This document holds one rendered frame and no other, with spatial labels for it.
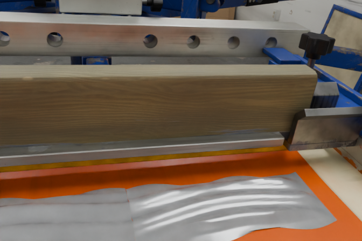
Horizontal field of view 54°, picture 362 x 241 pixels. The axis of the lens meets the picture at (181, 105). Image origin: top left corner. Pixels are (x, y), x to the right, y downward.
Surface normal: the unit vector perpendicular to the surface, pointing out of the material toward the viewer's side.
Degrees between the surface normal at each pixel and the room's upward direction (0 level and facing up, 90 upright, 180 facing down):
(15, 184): 0
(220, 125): 90
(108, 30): 90
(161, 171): 0
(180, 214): 33
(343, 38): 80
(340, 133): 90
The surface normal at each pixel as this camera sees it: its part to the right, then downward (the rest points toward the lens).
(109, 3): 0.25, 0.46
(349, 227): 0.10, -0.89
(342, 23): -0.93, -0.11
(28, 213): 0.17, -0.50
